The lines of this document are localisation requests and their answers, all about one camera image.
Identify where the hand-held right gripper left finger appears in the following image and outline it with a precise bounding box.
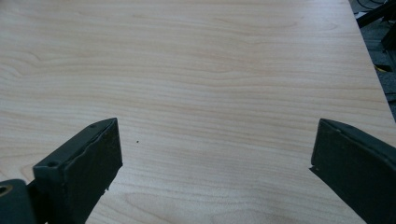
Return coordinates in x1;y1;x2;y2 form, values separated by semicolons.
26;117;123;224

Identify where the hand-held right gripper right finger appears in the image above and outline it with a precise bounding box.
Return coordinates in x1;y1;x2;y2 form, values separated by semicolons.
309;118;396;224

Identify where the black metal stand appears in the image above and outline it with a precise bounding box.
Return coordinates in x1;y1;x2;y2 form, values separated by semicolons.
356;0;396;50

